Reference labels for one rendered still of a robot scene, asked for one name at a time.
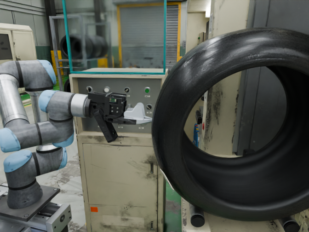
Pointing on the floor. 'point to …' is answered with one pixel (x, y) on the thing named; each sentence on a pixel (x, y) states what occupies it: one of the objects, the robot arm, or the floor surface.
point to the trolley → (62, 54)
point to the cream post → (214, 138)
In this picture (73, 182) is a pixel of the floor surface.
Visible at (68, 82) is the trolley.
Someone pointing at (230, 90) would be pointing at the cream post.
